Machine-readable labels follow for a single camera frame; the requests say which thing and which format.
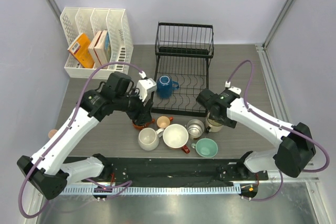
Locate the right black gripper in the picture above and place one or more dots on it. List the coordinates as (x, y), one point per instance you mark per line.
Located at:
(222, 120)

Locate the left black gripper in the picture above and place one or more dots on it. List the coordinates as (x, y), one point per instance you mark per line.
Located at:
(142, 113)

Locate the orange black mug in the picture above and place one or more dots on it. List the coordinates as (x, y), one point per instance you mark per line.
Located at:
(140, 127)

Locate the cream enamel mug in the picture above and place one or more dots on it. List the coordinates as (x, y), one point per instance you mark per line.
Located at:
(211, 125)

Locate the white mug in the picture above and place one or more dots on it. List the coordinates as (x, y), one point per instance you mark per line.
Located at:
(148, 138)

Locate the blue mug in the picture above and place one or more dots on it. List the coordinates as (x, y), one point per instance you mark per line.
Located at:
(166, 86)

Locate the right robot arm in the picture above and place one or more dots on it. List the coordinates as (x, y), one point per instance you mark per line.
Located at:
(292, 151)

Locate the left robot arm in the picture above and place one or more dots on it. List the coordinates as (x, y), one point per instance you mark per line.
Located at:
(46, 169)

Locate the small orange cup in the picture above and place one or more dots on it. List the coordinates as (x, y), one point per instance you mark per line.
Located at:
(164, 121)

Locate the steel cup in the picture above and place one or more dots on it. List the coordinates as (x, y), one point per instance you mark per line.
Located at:
(195, 128)

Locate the large white red cup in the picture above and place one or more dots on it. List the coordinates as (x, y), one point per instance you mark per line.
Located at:
(176, 136)

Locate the mint green cup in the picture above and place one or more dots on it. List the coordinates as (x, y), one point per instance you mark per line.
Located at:
(205, 147)

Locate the orange book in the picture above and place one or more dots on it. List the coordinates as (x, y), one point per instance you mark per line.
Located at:
(79, 50)

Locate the plastic bottle pink cap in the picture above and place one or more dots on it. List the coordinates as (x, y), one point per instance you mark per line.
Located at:
(52, 133)

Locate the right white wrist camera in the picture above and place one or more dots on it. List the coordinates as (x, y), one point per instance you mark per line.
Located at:
(232, 87)

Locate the black wire dish rack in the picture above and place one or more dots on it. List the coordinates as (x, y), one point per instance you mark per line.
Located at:
(183, 53)

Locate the slotted cable duct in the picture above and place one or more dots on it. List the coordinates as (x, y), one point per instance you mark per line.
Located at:
(87, 189)

